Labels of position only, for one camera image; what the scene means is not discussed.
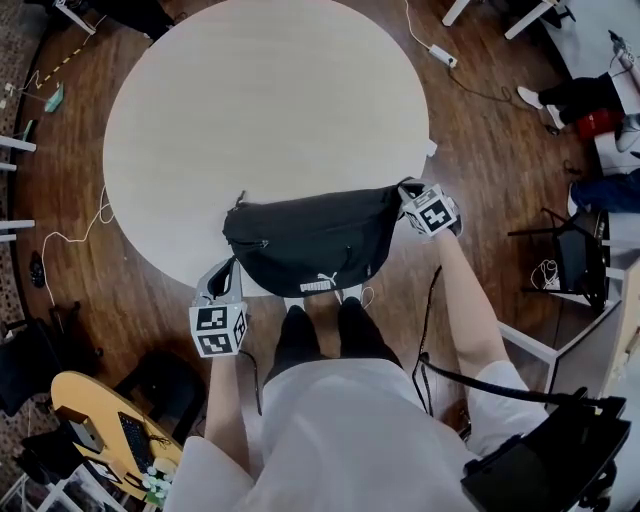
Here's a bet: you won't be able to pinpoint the person's right forearm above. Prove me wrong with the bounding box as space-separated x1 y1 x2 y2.
436 231 512 375

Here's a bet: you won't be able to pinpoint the thick black cable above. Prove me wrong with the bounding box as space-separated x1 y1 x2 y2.
411 263 590 402

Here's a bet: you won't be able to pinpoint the black Puma waist bag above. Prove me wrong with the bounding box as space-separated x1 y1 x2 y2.
221 180 420 299

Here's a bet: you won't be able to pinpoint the black framed printed card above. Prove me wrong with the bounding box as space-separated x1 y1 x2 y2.
93 461 124 485

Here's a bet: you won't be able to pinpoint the person's left forearm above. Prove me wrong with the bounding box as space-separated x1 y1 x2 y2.
203 349 252 474

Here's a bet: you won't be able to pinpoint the red box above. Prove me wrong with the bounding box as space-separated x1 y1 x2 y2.
576 110 627 142

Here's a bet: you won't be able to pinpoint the black chest-mounted device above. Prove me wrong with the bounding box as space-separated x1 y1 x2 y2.
459 386 633 512

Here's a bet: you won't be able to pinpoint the black round stool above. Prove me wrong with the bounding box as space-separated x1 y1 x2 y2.
115 349 207 442

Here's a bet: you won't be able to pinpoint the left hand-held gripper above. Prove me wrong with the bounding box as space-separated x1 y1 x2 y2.
188 256 250 359

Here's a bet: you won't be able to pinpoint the dark desk with white frame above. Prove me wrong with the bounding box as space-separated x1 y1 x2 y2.
496 259 640 397

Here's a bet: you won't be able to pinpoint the round wooden side table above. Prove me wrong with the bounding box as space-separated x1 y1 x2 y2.
50 370 184 507

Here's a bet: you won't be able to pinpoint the green floor item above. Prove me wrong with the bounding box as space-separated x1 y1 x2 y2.
44 81 66 114

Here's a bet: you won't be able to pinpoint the small white side table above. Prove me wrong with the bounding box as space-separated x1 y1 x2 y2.
0 133 38 244

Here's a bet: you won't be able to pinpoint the black metal chair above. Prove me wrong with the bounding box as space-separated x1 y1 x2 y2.
506 206 612 307

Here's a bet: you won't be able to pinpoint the round white table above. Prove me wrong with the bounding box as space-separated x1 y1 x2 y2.
102 0 433 302

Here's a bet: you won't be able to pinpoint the black swivel chair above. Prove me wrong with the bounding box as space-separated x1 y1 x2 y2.
0 299 104 417

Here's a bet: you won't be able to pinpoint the white floor cable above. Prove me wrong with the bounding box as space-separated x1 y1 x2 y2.
40 183 117 307

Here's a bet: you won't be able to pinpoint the white flower plant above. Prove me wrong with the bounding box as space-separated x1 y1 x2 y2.
141 458 177 502

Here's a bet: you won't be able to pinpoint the rectangular wooden desk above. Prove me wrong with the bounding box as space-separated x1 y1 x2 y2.
441 0 557 41

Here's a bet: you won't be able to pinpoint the person's black trousers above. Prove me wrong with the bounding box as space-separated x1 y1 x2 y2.
263 296 405 385

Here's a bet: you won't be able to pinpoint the person's white shirt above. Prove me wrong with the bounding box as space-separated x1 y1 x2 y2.
162 356 552 512

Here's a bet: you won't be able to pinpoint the black keyboard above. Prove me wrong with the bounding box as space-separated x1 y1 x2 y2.
117 410 154 474

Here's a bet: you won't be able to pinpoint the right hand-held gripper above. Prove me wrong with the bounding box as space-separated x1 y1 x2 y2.
399 182 464 239

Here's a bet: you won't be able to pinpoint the small grey computer box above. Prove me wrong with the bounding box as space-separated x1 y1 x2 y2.
59 416 107 454

